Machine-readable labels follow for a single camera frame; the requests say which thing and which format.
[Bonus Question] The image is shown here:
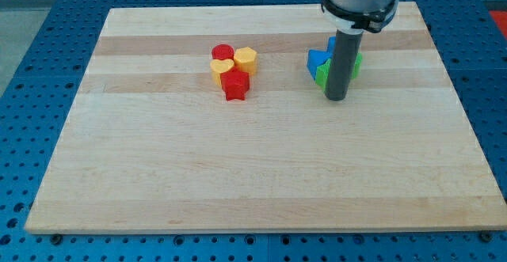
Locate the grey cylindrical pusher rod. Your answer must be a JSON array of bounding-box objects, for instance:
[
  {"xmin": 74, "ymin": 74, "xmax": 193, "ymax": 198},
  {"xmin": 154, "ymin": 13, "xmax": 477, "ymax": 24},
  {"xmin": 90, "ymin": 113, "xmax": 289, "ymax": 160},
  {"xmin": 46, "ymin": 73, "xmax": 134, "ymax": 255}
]
[{"xmin": 325, "ymin": 30, "xmax": 362, "ymax": 101}]

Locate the red object at edge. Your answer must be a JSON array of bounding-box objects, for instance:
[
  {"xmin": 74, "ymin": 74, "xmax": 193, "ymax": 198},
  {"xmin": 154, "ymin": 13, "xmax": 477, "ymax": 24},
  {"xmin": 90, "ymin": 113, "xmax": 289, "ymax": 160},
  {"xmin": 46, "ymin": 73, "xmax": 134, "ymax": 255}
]
[{"xmin": 490, "ymin": 10, "xmax": 507, "ymax": 38}]

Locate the wooden board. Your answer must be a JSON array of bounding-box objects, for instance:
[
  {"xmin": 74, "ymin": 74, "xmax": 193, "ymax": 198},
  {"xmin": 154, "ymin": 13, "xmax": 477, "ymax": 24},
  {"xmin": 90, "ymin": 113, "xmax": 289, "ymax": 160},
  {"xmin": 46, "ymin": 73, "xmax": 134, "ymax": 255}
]
[{"xmin": 25, "ymin": 2, "xmax": 506, "ymax": 234}]

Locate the green circle block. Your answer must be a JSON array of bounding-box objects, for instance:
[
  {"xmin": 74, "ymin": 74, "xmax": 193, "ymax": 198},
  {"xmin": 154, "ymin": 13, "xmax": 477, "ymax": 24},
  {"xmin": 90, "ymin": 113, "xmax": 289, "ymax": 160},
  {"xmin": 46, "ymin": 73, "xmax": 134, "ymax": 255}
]
[{"xmin": 351, "ymin": 52, "xmax": 363, "ymax": 79}]

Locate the red cylinder block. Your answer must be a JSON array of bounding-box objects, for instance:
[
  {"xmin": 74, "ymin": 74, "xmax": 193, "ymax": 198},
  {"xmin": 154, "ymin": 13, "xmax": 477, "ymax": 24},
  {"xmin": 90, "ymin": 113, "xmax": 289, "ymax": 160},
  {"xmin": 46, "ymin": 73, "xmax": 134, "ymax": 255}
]
[{"xmin": 212, "ymin": 44, "xmax": 234, "ymax": 60}]

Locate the black cable clamp ring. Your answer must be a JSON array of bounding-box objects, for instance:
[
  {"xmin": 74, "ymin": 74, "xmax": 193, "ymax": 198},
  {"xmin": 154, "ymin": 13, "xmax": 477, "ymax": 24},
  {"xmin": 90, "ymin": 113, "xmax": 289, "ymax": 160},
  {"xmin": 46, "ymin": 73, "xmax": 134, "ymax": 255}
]
[{"xmin": 320, "ymin": 0, "xmax": 404, "ymax": 34}]

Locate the blue cube block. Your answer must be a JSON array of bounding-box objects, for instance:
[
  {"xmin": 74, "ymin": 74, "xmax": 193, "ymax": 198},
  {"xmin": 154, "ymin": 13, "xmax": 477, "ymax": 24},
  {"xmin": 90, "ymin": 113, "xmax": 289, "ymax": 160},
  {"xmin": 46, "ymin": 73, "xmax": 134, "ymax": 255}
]
[{"xmin": 326, "ymin": 36, "xmax": 336, "ymax": 53}]

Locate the red star block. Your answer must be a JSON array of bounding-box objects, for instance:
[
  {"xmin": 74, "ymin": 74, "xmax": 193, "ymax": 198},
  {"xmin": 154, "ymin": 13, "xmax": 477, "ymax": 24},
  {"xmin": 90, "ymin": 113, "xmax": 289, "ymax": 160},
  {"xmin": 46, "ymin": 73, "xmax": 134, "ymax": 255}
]
[{"xmin": 220, "ymin": 68, "xmax": 250, "ymax": 101}]

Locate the yellow heart block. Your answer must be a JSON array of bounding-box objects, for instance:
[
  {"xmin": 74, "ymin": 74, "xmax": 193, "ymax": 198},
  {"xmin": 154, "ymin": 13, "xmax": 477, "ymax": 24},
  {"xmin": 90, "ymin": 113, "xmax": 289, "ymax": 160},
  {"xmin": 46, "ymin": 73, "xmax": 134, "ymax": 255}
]
[{"xmin": 210, "ymin": 59, "xmax": 235, "ymax": 87}]

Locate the blue triangle block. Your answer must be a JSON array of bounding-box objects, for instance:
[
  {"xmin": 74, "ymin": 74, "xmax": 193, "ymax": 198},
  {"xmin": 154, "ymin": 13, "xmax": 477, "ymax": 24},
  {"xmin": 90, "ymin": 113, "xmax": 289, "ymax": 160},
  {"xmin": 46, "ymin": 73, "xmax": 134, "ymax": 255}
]
[{"xmin": 307, "ymin": 49, "xmax": 332, "ymax": 79}]

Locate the green star block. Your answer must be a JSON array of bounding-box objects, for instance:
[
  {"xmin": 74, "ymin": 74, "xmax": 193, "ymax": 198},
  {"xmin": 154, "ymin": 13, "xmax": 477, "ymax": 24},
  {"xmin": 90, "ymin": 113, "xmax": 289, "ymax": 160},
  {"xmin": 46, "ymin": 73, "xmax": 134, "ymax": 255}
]
[{"xmin": 314, "ymin": 59, "xmax": 331, "ymax": 92}]

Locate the yellow hexagon block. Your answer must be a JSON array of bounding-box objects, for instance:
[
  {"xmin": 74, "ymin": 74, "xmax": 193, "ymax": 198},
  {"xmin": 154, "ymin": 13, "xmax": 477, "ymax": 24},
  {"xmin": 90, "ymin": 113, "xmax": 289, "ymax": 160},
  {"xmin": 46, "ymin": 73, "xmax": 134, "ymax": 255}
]
[{"xmin": 234, "ymin": 47, "xmax": 257, "ymax": 75}]

